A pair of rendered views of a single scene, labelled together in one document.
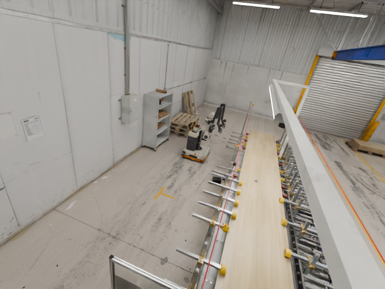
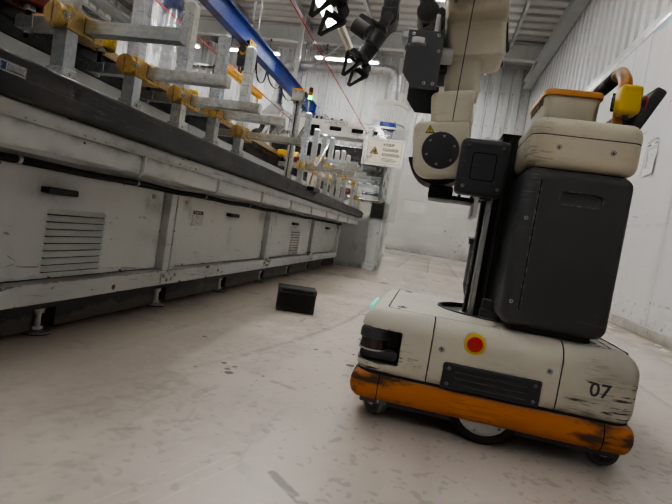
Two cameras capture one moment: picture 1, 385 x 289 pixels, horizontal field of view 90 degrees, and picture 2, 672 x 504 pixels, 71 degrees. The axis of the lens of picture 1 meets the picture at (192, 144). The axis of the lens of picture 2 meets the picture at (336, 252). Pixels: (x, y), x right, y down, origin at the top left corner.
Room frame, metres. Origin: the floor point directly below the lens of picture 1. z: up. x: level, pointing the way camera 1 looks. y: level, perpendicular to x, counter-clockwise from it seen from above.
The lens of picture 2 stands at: (6.25, -0.72, 0.47)
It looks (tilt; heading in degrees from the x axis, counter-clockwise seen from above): 3 degrees down; 176
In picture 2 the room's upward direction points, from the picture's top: 9 degrees clockwise
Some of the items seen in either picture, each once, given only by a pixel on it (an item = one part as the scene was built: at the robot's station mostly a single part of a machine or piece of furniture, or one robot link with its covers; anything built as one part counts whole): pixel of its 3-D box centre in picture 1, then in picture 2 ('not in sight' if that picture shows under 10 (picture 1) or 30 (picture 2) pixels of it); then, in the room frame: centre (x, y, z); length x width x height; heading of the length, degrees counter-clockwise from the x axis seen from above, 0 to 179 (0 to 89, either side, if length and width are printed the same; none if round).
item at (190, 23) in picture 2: not in sight; (183, 76); (4.63, -1.20, 0.88); 0.04 x 0.04 x 0.48; 75
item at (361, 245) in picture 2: not in sight; (326, 188); (0.01, -0.51, 0.95); 1.65 x 0.70 x 1.90; 75
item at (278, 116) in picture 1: (275, 96); not in sight; (2.86, -1.06, 2.34); 2.40 x 0.12 x 0.08; 165
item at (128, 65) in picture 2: not in sight; (139, 71); (4.85, -1.26, 0.81); 0.14 x 0.06 x 0.05; 165
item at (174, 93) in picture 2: not in sight; (183, 98); (4.60, -1.19, 0.81); 0.14 x 0.06 x 0.05; 165
